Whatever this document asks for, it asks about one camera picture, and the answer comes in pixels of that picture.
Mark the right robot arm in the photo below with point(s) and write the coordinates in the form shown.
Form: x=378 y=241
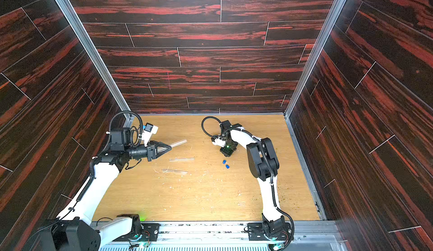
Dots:
x=263 y=165

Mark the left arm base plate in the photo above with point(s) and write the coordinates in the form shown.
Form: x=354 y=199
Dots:
x=148 y=233

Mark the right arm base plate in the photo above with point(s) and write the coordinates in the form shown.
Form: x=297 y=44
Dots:
x=260 y=231

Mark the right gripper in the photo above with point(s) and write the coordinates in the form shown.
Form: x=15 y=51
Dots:
x=225 y=150

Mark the clear test tube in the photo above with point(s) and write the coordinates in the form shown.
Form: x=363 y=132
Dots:
x=178 y=143
x=175 y=171
x=181 y=159

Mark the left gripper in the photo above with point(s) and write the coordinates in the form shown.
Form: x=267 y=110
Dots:
x=151 y=150

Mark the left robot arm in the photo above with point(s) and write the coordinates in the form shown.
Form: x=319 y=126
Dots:
x=71 y=230

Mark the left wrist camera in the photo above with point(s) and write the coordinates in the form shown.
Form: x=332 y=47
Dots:
x=148 y=130

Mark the aluminium front rail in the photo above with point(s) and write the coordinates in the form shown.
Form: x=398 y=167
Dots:
x=230 y=236

